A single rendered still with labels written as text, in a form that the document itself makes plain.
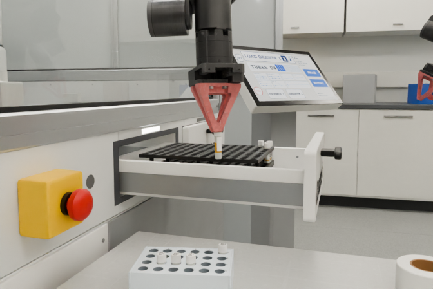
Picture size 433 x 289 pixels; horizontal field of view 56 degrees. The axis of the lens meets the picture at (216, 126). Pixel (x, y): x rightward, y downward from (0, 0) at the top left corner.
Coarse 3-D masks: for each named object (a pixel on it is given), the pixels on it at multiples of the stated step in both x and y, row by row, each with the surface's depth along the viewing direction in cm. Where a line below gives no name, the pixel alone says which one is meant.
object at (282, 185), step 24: (168, 144) 95; (120, 168) 72; (144, 168) 70; (168, 168) 69; (192, 168) 68; (216, 168) 67; (240, 168) 65; (264, 168) 64; (288, 168) 87; (120, 192) 72; (144, 192) 71; (168, 192) 69; (192, 192) 68; (216, 192) 67; (240, 192) 65; (264, 192) 64; (288, 192) 63
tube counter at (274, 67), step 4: (268, 64) 168; (272, 64) 169; (276, 64) 171; (280, 64) 172; (284, 64) 174; (272, 68) 167; (276, 68) 169; (280, 68) 170; (284, 68) 172; (288, 68) 174; (292, 68) 175; (296, 68) 177; (296, 72) 175; (300, 72) 177
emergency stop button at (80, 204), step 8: (72, 192) 50; (80, 192) 50; (88, 192) 51; (72, 200) 49; (80, 200) 49; (88, 200) 51; (72, 208) 49; (80, 208) 49; (88, 208) 51; (72, 216) 49; (80, 216) 49
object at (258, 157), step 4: (272, 148) 82; (264, 152) 77; (268, 152) 78; (252, 156) 72; (256, 156) 73; (260, 156) 72; (264, 156) 74; (248, 160) 69; (252, 160) 69; (256, 160) 68; (260, 160) 71
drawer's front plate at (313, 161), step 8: (320, 136) 78; (312, 144) 67; (320, 144) 72; (312, 152) 60; (320, 152) 73; (304, 160) 60; (312, 160) 60; (320, 160) 74; (304, 168) 61; (312, 168) 60; (320, 168) 74; (304, 176) 61; (312, 176) 60; (304, 184) 61; (312, 184) 60; (304, 192) 61; (312, 192) 60; (320, 192) 77; (304, 200) 61; (312, 200) 61; (304, 208) 61; (312, 208) 61; (304, 216) 61; (312, 216) 61
